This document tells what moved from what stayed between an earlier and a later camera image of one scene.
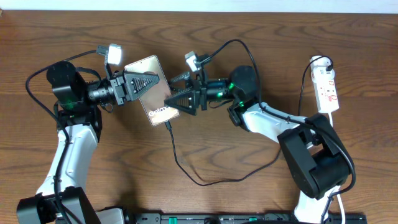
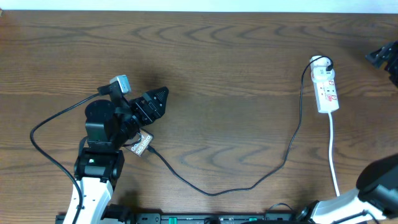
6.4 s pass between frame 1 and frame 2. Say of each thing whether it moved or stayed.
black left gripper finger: moved
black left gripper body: moved
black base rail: stayed
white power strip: stayed
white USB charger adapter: stayed
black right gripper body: moved
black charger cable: moved
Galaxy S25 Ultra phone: moved
